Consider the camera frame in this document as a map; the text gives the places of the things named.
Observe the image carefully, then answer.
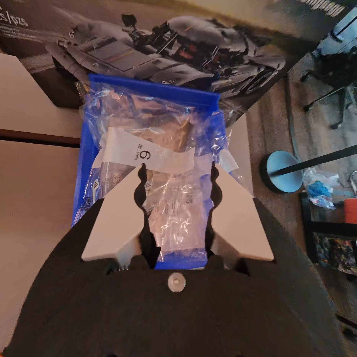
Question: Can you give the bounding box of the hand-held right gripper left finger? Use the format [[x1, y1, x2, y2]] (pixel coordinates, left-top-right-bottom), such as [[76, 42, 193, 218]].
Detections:
[[81, 163, 162, 269]]

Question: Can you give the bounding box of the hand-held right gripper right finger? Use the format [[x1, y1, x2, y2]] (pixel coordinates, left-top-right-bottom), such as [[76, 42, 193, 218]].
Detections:
[[204, 162, 275, 267]]

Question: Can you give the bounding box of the clear bag with numbered label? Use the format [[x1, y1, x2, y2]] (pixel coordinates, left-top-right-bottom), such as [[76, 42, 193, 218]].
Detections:
[[76, 81, 254, 260]]

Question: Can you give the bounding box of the blue plastic bin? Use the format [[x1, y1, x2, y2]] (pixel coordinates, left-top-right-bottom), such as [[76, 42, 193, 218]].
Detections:
[[71, 73, 227, 270]]

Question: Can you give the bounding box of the dark lego set box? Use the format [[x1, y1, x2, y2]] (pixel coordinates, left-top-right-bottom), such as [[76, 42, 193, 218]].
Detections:
[[0, 0, 316, 126]]

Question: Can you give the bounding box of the small clear printed bag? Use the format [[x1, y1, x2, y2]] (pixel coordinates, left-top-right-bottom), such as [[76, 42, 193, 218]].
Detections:
[[142, 178, 209, 255]]

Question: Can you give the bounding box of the black low shelf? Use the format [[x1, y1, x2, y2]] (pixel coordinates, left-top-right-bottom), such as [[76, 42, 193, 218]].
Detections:
[[300, 192, 357, 276]]

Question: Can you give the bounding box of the plastic bag with blue contents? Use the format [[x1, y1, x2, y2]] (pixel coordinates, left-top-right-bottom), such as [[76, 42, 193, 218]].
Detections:
[[303, 167, 341, 210]]

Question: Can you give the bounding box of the orange box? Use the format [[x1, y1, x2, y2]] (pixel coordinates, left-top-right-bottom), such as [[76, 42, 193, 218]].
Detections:
[[344, 199, 357, 224]]

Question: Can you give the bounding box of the grey swivel chair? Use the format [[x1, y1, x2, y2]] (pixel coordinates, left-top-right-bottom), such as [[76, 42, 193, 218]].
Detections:
[[300, 6, 357, 130]]

